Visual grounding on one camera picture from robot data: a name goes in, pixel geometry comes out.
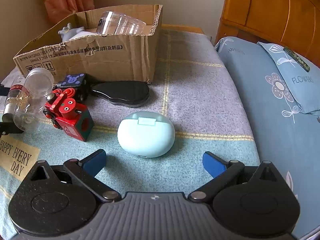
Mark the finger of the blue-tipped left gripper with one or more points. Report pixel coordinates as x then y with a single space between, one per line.
4 90
7 128

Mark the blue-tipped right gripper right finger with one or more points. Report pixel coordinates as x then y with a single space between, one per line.
223 174

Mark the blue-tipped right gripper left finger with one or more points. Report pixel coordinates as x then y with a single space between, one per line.
83 172

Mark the gold bead jar silver lid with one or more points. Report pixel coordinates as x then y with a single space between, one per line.
11 99

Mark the clear plastic jar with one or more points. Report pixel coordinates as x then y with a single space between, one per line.
32 98

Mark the red wooden toy train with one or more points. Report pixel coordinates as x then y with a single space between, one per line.
67 114

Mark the black blue toy train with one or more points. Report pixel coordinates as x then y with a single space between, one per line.
76 86

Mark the grey cat toy figure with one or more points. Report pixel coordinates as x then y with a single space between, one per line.
68 32

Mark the black oval case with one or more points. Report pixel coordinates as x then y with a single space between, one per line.
124 93

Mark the clear round container red label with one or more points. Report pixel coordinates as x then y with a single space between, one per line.
117 23

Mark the striped towel blanket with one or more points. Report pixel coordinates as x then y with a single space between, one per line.
192 88

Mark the blue floral pillow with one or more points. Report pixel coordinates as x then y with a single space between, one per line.
300 75

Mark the cardboard box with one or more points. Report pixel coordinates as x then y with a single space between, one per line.
109 57

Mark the wooden headboard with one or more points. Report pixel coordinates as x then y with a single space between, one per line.
291 23

